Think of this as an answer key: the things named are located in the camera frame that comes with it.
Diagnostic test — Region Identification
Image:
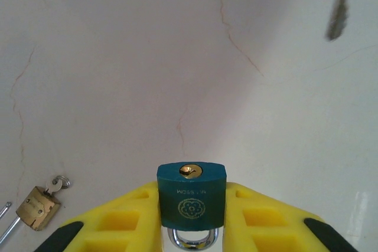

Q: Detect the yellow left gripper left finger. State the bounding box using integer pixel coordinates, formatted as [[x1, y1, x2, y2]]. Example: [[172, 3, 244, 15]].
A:
[[32, 179, 164, 252]]

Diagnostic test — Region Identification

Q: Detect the brass padlock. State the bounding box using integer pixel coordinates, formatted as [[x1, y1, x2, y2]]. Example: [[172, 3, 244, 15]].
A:
[[0, 185, 62, 244]]

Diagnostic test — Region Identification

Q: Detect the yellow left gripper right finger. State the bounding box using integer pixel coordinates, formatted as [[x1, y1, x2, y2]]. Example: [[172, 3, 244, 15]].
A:
[[223, 181, 360, 252]]

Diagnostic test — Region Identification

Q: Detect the small silver key with ring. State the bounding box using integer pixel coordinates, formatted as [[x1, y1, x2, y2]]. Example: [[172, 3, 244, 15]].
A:
[[44, 174, 71, 197], [324, 0, 372, 42]]

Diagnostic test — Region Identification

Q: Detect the blue padlock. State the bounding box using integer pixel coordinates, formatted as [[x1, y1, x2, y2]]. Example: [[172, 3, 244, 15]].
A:
[[156, 162, 228, 249]]

